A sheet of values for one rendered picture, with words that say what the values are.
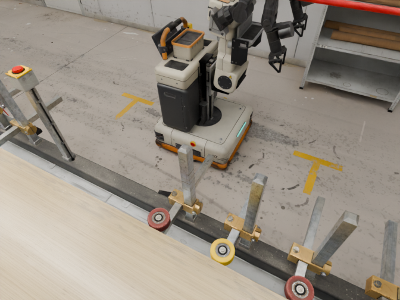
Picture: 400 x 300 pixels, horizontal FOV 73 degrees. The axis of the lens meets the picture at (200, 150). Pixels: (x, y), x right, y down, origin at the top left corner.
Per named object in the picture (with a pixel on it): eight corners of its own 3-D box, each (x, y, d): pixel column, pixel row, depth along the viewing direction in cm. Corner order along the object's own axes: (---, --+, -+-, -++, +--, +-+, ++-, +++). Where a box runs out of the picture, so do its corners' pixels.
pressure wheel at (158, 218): (174, 238, 102) (171, 224, 94) (153, 243, 101) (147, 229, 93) (171, 219, 108) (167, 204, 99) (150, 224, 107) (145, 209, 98)
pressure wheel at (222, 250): (225, 278, 92) (227, 266, 84) (205, 265, 96) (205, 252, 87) (237, 259, 97) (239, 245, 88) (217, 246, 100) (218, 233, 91)
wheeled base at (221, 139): (154, 147, 238) (149, 126, 220) (189, 105, 276) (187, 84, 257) (225, 174, 217) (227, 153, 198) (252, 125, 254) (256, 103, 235)
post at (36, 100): (69, 153, 146) (28, 81, 112) (76, 156, 144) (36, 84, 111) (63, 159, 143) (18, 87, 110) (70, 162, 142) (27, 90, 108)
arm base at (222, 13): (221, 7, 144) (211, 16, 137) (233, -1, 138) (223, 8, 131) (229, 22, 147) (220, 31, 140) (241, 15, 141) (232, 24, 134)
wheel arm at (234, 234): (258, 177, 122) (259, 171, 118) (265, 180, 121) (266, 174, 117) (214, 266, 96) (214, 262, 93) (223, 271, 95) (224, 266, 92)
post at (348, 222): (301, 270, 107) (346, 208, 72) (310, 274, 106) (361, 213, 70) (299, 278, 105) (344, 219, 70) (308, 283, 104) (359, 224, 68)
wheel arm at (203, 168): (208, 158, 130) (208, 153, 127) (214, 161, 129) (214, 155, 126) (156, 235, 105) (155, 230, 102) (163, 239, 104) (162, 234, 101)
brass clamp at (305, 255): (290, 246, 101) (294, 240, 97) (328, 263, 97) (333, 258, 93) (286, 261, 98) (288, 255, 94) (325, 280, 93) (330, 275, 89)
